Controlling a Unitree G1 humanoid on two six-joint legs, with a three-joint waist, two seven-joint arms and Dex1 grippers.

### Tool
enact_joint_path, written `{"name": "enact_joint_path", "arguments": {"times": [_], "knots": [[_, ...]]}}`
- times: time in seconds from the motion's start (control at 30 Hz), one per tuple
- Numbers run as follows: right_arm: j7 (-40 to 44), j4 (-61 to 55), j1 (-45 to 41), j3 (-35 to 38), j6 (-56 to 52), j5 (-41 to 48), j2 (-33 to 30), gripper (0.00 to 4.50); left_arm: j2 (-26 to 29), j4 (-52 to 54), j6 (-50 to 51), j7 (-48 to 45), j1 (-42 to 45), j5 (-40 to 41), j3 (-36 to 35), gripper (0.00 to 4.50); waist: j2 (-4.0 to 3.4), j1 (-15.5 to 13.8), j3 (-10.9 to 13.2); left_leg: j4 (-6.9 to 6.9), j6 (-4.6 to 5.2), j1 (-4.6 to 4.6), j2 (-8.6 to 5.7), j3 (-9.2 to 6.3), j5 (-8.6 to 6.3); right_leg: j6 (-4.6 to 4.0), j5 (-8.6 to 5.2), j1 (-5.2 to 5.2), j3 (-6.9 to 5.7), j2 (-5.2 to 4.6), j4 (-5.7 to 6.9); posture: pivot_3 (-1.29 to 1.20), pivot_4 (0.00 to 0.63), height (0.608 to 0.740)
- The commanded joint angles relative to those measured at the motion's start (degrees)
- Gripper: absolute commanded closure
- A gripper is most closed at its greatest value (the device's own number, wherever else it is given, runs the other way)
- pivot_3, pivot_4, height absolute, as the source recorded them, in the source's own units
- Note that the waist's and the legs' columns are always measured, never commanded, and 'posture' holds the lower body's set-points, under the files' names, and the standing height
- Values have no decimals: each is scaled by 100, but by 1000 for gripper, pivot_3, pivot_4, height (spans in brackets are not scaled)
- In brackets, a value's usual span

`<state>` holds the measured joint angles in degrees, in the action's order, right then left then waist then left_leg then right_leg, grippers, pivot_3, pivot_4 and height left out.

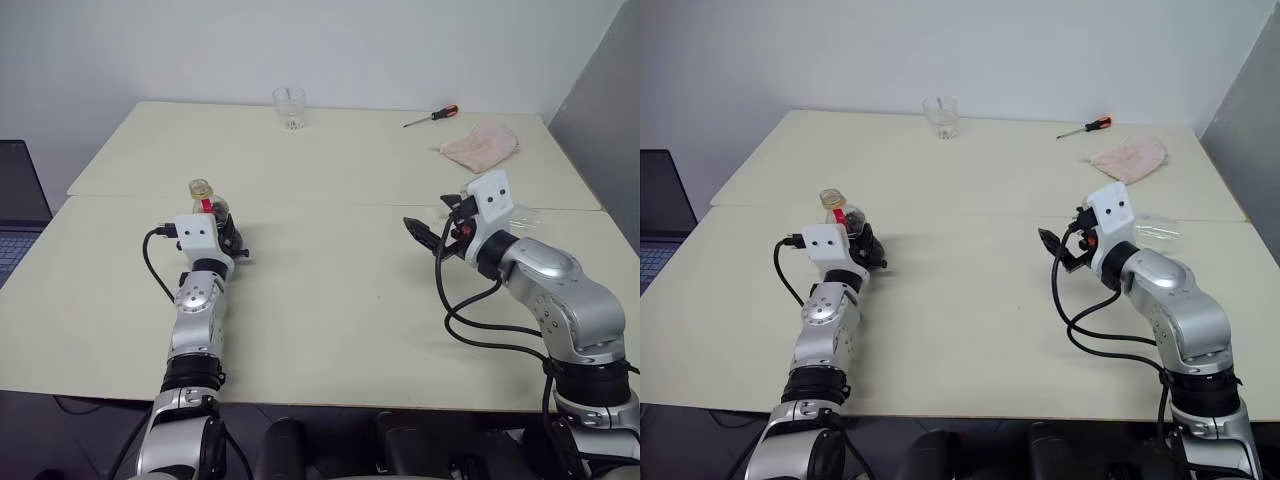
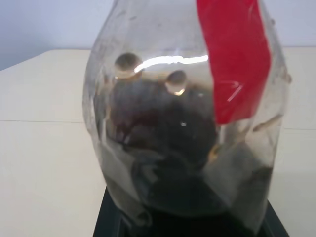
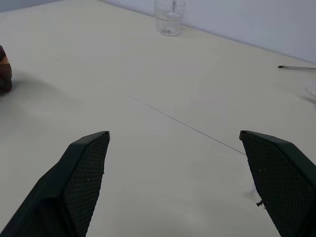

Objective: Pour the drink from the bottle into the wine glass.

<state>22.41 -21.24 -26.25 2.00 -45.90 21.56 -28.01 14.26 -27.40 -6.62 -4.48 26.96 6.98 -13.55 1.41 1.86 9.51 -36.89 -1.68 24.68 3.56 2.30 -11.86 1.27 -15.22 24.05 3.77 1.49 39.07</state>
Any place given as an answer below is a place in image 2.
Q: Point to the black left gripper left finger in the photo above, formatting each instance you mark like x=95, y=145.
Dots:
x=108, y=217

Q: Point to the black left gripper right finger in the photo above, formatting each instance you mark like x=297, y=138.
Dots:
x=274, y=219

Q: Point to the clear cola bottle red label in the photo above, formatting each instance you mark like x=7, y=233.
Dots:
x=187, y=118

